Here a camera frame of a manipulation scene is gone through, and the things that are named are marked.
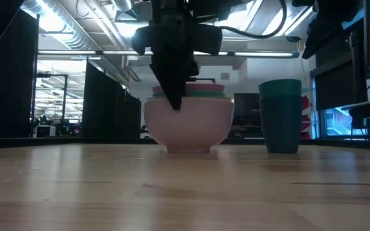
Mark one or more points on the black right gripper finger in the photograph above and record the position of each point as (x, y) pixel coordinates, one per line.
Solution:
(192, 69)
(170, 85)

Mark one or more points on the green plastic bowl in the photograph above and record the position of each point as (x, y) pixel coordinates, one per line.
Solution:
(204, 94)

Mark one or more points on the pale pink plastic bowl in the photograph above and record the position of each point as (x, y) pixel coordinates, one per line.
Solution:
(191, 128)

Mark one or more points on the green plastic cup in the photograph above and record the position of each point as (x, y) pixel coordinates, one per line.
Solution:
(279, 88)

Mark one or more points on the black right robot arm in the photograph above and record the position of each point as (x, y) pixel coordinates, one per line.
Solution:
(329, 22)

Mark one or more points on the dark shelf board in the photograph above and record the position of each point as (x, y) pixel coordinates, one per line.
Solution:
(369, 109)

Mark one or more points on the black computer monitor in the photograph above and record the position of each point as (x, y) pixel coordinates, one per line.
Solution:
(246, 107)

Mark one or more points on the long ceiling light bar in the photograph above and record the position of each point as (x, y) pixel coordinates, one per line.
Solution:
(262, 54)

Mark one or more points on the dark blue plastic cup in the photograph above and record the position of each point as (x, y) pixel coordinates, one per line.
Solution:
(281, 126)

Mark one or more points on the red and white sign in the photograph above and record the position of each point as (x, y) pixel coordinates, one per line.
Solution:
(305, 118)

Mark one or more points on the small white device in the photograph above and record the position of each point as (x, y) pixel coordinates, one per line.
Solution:
(45, 131)

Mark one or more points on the large black partition panel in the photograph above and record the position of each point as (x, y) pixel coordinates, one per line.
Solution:
(8, 90)

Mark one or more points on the black metal gantry frame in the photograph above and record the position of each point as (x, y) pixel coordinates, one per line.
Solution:
(65, 96)
(204, 79)

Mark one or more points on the black partition wall row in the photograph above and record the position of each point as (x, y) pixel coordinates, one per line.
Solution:
(108, 106)

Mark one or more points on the dark wall screen panel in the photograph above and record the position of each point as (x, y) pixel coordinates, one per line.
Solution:
(340, 86)

